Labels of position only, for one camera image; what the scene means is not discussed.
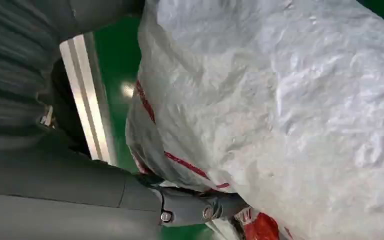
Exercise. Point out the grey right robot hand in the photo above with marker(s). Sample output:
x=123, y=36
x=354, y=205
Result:
x=62, y=195

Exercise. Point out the ribbed grey right arm sleeve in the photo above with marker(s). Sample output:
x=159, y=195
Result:
x=10, y=66

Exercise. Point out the silver aluminium table rail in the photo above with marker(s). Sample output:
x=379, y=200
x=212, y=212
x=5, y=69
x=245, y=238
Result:
x=84, y=99

